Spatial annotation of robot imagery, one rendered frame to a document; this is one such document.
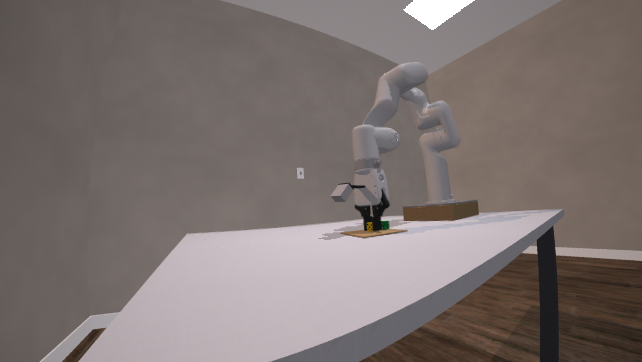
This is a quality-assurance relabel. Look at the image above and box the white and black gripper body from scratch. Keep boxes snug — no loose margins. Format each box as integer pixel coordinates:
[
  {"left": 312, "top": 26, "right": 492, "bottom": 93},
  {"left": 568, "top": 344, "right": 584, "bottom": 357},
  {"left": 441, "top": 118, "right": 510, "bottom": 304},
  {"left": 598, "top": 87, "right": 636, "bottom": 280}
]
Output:
[{"left": 354, "top": 168, "right": 389, "bottom": 206}]

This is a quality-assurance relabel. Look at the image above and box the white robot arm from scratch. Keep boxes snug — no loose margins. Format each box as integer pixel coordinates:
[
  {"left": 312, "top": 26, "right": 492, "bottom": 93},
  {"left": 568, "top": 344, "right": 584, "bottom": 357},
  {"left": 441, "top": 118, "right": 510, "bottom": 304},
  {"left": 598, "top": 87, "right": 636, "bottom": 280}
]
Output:
[{"left": 330, "top": 62, "right": 460, "bottom": 204}]

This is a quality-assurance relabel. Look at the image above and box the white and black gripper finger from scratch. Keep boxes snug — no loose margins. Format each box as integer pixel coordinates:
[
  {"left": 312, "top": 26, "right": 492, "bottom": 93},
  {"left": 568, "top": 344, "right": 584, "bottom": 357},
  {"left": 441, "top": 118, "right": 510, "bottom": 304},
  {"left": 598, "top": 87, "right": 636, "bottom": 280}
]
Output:
[
  {"left": 372, "top": 189, "right": 390, "bottom": 231},
  {"left": 355, "top": 204, "right": 372, "bottom": 231}
]

